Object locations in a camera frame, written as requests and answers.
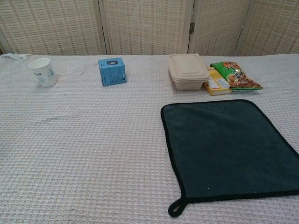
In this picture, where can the metal screen hinge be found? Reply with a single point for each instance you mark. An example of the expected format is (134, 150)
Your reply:
(192, 28)

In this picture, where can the beige lidded lunch box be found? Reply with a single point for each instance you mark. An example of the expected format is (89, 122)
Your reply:
(188, 70)

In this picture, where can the white waffle-weave tablecloth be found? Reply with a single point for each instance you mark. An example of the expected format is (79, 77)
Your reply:
(93, 144)

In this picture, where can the yellow cloth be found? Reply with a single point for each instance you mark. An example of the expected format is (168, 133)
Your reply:
(229, 149)

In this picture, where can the green snack bag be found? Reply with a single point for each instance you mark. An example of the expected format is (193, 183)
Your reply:
(238, 75)

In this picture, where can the small blue cardboard box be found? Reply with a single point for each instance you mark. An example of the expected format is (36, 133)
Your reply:
(113, 73)

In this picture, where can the yellow snack box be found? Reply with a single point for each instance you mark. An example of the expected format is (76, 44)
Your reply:
(217, 86)

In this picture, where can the white paper cup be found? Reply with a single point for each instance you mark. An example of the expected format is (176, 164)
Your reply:
(44, 72)

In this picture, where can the beige woven screen panel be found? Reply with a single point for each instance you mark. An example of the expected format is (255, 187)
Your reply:
(51, 25)
(217, 25)
(147, 25)
(273, 28)

